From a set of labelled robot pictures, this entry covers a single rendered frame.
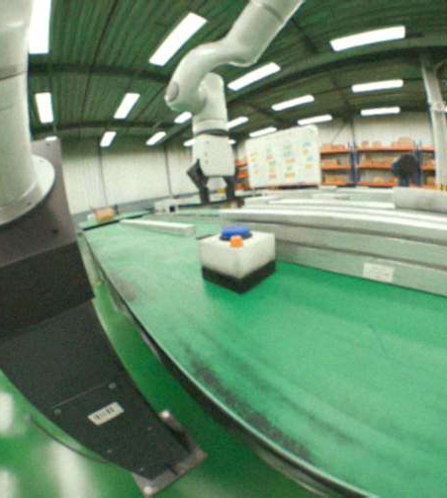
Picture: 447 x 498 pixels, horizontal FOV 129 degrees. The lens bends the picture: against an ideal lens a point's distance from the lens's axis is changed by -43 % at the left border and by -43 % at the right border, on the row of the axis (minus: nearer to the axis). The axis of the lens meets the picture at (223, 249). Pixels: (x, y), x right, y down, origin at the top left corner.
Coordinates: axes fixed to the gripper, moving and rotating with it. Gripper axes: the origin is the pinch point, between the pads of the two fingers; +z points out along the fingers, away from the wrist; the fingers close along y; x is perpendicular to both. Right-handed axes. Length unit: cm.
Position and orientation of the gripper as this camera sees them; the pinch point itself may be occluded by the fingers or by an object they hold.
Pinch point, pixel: (219, 198)
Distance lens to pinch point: 46.8
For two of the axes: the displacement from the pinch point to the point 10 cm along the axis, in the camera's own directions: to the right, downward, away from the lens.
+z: 1.1, 9.5, 3.0
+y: -7.2, 2.8, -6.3
